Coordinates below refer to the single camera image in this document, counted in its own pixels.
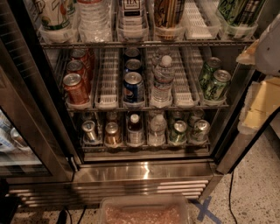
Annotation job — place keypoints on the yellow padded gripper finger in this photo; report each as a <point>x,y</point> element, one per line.
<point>247,57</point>
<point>262,99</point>

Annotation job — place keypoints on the white 7up can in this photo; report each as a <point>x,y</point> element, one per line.
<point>53,14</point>

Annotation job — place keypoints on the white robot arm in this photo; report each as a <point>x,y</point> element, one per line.
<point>268,51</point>

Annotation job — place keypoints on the green can top shelf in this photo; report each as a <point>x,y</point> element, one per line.
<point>240,12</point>

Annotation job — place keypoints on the green can shelf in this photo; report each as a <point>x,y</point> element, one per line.
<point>200,131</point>
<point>209,67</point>
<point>217,85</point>
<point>240,12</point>
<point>178,132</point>

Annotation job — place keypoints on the back green can middle shelf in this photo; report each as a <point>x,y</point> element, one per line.
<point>209,67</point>

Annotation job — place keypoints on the front green can middle shelf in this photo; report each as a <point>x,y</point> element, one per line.
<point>217,85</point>

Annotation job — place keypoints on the right green can bottom shelf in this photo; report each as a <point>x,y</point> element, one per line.
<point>200,131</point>

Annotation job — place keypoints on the brown striped can top shelf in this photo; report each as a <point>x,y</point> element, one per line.
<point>167,18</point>

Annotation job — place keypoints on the left green can bottom shelf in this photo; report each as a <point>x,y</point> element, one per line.
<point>178,132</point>

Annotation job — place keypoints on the water bottle middle shelf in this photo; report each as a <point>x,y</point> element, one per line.
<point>164,74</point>

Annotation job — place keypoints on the water bottle bottom shelf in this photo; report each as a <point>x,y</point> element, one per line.
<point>157,128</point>

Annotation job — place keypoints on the middle pepsi can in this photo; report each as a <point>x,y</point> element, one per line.
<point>133,65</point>

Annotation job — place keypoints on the back pepsi can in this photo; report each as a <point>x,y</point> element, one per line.
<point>132,53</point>

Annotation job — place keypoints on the front blue pepsi can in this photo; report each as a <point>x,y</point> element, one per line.
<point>133,87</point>

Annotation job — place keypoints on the tea bottle top shelf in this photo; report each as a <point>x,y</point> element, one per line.
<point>132,21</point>

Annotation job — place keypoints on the dark drink bottle bottom shelf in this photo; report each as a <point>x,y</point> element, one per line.
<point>135,130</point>

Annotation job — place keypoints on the gold can bottom shelf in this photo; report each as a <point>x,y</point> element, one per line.
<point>112,133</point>

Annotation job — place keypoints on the stainless steel fridge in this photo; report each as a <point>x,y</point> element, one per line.
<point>191,169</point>

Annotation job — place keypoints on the clear water bottle top shelf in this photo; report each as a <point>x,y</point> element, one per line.
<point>95,23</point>

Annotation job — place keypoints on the back red soda can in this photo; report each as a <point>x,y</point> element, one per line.
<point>83,56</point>

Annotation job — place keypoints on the red soda can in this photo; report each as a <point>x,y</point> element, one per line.
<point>83,56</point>
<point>77,67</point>
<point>75,88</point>

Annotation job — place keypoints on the middle red soda can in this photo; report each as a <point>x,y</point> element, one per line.
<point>77,67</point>

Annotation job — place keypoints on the silver can bottom shelf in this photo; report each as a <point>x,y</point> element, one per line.
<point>90,131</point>

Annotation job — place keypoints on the front red soda can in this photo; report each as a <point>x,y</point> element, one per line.
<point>75,88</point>

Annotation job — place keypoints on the glass fridge door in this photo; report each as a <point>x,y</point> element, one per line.
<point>30,99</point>

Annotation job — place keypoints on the blue tape cross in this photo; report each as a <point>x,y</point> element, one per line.
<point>204,211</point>

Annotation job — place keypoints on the clear plastic bin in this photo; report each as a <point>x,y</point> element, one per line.
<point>145,209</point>

